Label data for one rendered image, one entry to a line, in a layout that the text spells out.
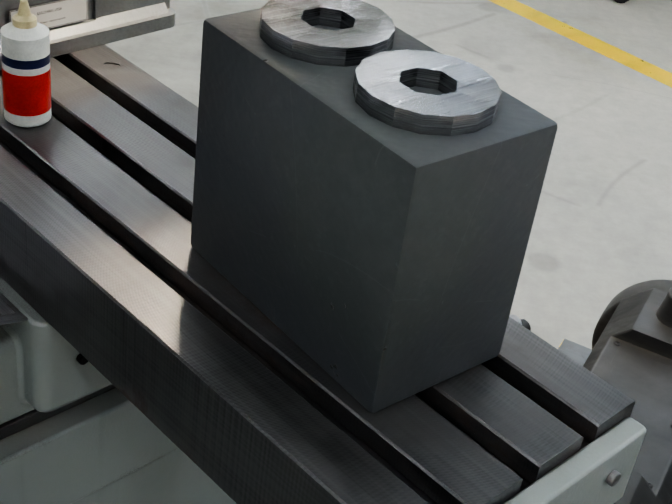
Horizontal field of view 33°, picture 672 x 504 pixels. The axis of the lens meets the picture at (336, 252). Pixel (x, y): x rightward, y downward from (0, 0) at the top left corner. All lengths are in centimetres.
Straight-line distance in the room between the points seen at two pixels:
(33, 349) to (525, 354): 39
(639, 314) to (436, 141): 84
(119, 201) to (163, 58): 242
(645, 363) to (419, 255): 79
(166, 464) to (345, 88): 57
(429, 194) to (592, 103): 281
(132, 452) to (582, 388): 48
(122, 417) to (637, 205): 208
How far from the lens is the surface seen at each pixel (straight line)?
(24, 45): 100
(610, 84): 361
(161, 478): 120
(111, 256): 87
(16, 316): 93
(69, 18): 117
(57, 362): 97
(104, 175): 97
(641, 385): 141
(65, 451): 107
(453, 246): 70
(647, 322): 148
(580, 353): 175
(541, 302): 253
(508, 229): 74
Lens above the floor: 143
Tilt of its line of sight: 34 degrees down
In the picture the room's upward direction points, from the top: 8 degrees clockwise
